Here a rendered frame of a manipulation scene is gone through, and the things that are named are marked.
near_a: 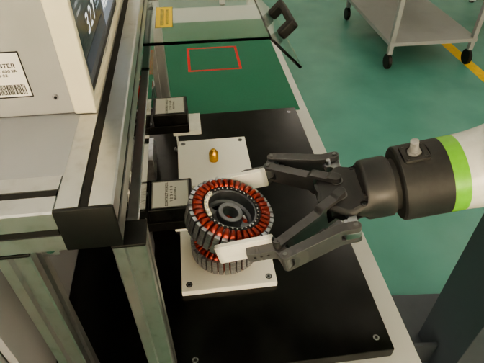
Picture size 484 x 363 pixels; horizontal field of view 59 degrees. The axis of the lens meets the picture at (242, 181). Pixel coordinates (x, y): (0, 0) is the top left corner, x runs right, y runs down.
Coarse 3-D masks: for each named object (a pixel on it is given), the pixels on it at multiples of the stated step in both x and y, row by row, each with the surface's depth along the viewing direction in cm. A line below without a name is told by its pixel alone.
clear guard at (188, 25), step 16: (160, 0) 80; (176, 0) 80; (192, 0) 80; (208, 0) 80; (224, 0) 80; (240, 0) 80; (256, 0) 82; (176, 16) 74; (192, 16) 74; (208, 16) 74; (224, 16) 74; (240, 16) 74; (256, 16) 74; (144, 32) 69; (160, 32) 69; (176, 32) 69; (192, 32) 69; (208, 32) 69; (224, 32) 69; (240, 32) 69; (256, 32) 69; (272, 32) 72; (288, 48) 74
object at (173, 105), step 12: (156, 108) 79; (168, 108) 79; (180, 108) 79; (156, 120) 78; (168, 120) 78; (180, 120) 79; (192, 120) 83; (156, 132) 79; (168, 132) 80; (180, 132) 80; (192, 132) 81
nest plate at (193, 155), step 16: (192, 144) 94; (208, 144) 94; (224, 144) 94; (240, 144) 94; (192, 160) 90; (208, 160) 90; (224, 160) 90; (240, 160) 90; (192, 176) 86; (208, 176) 86
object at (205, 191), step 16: (192, 192) 54; (208, 192) 55; (224, 192) 56; (240, 192) 57; (256, 192) 58; (192, 208) 52; (208, 208) 53; (224, 208) 55; (240, 208) 55; (256, 208) 55; (192, 224) 52; (208, 224) 51; (224, 224) 54; (240, 224) 55; (256, 224) 53; (272, 224) 54; (208, 240) 51; (224, 240) 50
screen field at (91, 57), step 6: (102, 18) 50; (102, 24) 49; (96, 30) 46; (102, 30) 49; (96, 36) 45; (96, 42) 45; (90, 48) 42; (96, 48) 45; (90, 54) 42; (96, 54) 45; (90, 60) 42; (90, 66) 42
